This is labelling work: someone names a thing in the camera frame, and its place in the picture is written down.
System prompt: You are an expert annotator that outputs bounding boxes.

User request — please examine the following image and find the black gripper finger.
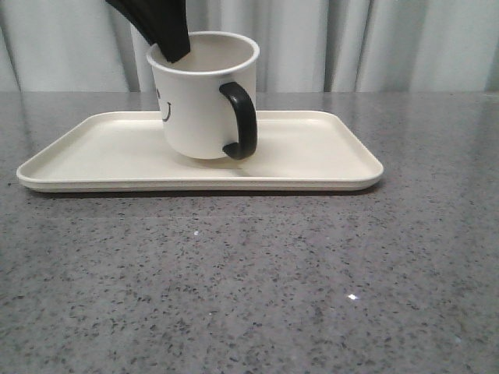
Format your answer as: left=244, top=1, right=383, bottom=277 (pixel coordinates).
left=106, top=0, right=190, bottom=62

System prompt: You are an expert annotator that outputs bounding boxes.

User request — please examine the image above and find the white smiley mug black handle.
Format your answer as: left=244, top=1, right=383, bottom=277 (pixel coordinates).
left=147, top=31, right=260, bottom=160

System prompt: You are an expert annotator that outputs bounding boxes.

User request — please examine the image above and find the grey pleated curtain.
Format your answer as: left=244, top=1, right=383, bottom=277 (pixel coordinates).
left=1, top=1, right=498, bottom=93

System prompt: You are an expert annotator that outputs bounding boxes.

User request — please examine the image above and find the cream rectangular plastic tray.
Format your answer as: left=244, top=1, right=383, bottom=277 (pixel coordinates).
left=16, top=111, right=384, bottom=192

